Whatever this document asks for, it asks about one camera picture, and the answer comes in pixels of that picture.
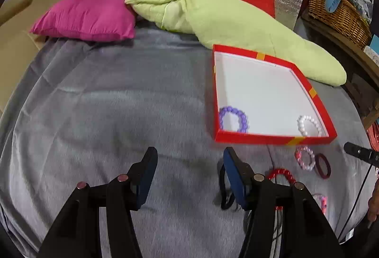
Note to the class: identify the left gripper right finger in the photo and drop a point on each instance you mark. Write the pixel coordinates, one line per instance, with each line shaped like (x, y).
(240, 176)

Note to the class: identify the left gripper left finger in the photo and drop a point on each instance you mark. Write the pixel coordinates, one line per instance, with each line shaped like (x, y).
(141, 176)

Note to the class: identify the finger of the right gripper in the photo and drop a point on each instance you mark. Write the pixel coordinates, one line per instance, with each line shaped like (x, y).
(365, 154)

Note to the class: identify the red shallow box tray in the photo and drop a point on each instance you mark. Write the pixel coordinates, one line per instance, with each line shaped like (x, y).
(263, 100)

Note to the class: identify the grey bed blanket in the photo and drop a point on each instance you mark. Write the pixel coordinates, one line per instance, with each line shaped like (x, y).
(87, 112)

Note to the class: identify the wicker basket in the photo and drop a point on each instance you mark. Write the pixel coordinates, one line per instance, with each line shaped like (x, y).
(345, 20)

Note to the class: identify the magenta pillow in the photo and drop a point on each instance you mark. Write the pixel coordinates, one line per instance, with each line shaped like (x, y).
(88, 20)

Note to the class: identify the light green quilt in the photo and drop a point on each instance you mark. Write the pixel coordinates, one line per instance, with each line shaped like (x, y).
(239, 24)

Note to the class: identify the beige leather sofa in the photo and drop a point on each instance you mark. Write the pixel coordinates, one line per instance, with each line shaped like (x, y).
(18, 46)

